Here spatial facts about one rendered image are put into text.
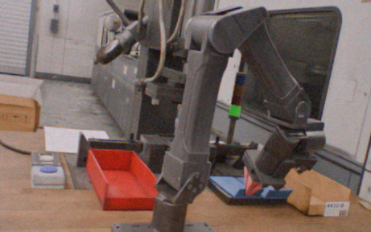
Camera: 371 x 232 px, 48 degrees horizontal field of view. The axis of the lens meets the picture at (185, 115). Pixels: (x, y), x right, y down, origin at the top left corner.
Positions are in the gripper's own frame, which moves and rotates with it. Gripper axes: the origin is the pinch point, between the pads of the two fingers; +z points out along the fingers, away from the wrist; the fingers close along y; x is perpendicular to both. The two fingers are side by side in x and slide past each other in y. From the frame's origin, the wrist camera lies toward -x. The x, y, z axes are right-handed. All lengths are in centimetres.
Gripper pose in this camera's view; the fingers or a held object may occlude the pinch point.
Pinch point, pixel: (249, 192)
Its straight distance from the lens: 101.3
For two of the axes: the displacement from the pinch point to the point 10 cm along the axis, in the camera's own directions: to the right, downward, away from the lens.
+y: -2.5, -6.6, 7.0
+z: -3.3, 7.4, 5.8
